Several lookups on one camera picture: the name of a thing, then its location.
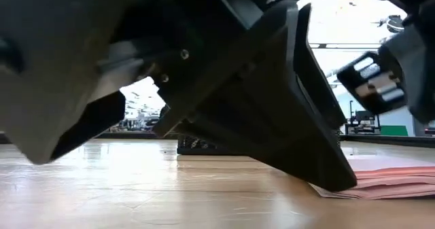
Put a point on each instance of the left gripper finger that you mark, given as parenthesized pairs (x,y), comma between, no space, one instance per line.
(51,113)
(272,127)

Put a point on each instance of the black mesh desk organizer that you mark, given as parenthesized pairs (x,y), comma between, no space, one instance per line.
(197,145)

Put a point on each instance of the pink sticky note pad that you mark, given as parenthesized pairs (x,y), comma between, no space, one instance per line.
(391,179)

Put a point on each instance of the green panel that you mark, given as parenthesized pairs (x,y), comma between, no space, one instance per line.
(393,130)

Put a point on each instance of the black background workstation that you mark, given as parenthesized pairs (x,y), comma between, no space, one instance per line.
(363,120)

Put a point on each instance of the black aluminium table frame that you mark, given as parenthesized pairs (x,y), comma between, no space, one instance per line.
(391,140)

